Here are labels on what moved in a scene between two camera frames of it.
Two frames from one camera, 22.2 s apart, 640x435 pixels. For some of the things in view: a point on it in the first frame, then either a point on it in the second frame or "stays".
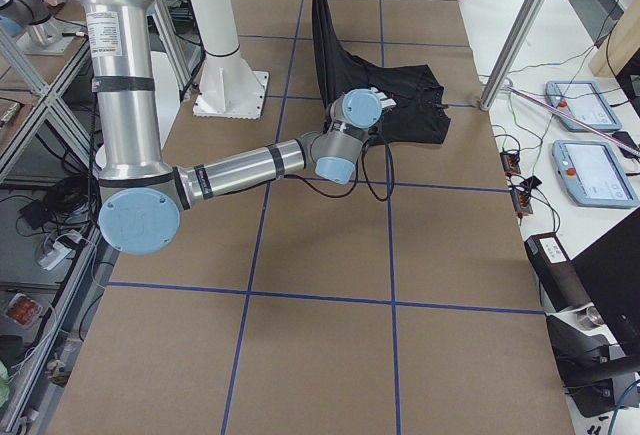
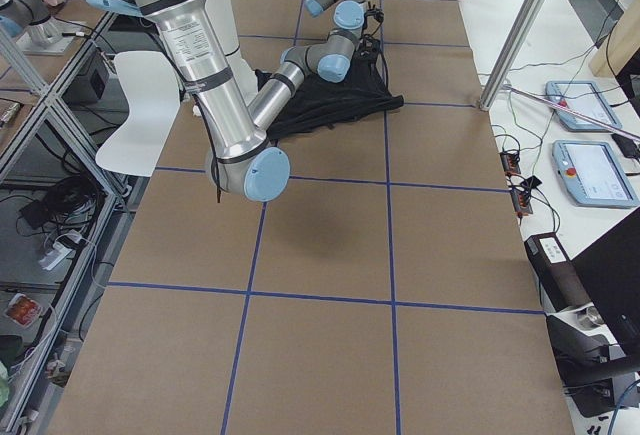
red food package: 22,310 stays
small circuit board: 510,162 stays
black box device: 561,282 stays
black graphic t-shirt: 419,115 → 322,103
